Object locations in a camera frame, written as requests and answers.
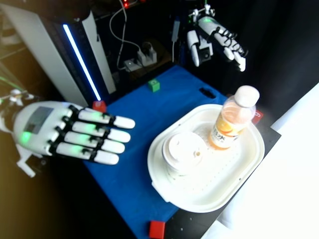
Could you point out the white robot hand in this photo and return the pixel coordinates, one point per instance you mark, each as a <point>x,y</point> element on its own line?
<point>209,25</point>
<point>37,129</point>

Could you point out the orange juice bottle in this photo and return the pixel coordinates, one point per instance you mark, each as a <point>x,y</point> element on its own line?
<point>229,122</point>

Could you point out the white lidded cup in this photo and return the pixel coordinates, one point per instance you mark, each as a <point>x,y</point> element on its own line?
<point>182,152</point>

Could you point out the white plastic tray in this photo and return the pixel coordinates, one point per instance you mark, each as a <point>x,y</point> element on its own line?
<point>219,179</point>

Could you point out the white inline adapter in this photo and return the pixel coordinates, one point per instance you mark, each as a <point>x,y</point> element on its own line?
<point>175,31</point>

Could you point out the white plug charger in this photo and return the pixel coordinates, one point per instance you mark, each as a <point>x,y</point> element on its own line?
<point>147,56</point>

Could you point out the white tower with blue light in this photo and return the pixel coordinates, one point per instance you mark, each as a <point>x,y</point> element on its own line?
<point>45,54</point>

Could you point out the green cube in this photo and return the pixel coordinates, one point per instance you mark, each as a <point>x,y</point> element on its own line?
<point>154,85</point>

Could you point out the white power strip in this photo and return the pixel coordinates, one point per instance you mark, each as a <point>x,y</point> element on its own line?
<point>132,65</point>

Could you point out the blue table mat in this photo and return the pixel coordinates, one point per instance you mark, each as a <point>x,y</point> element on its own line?
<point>139,119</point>

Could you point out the red cube with white digit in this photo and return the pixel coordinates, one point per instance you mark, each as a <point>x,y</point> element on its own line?
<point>259,117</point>

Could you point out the white sheet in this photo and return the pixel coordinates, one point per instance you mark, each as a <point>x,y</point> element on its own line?
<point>286,174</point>

